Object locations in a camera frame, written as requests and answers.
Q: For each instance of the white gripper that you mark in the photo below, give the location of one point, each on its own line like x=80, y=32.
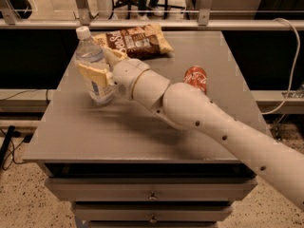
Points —
x=127, y=76

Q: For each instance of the blue plastic water bottle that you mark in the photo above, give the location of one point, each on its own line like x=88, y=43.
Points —
x=90, y=61

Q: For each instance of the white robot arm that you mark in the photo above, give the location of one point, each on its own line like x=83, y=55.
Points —
x=186, y=107

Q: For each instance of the brown chip bag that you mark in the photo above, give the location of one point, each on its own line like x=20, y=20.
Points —
x=138, y=42

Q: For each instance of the red soda can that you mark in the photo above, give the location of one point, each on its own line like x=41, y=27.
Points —
x=196, y=77

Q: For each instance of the grey drawer cabinet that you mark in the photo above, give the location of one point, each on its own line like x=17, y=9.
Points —
x=107, y=160

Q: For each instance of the metal railing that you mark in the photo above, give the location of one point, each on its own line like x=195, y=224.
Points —
x=204, y=14

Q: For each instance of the upper drawer knob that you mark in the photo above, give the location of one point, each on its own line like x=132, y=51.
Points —
x=152, y=197

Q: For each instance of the drawer knob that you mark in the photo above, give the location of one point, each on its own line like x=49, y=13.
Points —
x=152, y=197
x=153, y=220

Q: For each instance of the lower drawer knob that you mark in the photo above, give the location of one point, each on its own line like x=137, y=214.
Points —
x=153, y=220

